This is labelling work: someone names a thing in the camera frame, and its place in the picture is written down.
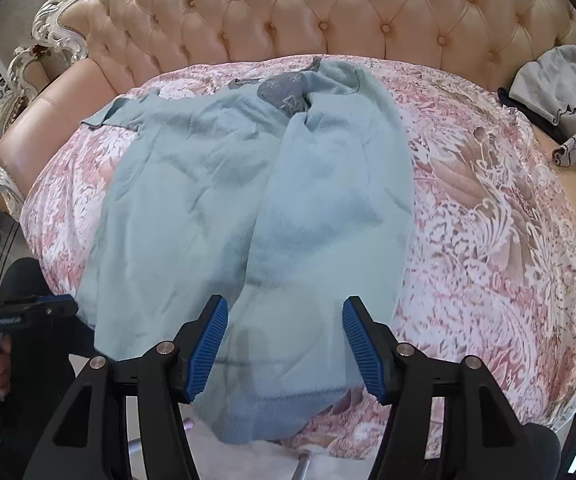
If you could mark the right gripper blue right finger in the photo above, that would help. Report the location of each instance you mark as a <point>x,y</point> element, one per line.
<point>371,345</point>

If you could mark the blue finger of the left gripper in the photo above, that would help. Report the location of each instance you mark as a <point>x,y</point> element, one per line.
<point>61,306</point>

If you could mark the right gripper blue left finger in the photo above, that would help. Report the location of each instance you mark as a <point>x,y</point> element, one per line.
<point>198,342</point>

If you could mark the light blue sweater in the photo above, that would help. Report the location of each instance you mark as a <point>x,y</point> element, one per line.
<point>284,195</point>

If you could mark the black office chair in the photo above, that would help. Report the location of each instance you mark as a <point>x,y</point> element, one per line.
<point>41,373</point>

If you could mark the pink floral lace sofa cover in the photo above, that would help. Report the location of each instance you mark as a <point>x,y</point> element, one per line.
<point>288,185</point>

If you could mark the peach leather armchair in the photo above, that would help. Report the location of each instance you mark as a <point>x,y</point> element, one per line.
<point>30,72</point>

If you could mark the tufted peach leather sofa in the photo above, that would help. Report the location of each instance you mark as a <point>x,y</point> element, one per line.
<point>318,10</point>

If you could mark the grey garment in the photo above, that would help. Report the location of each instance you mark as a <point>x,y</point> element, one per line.
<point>547,87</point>

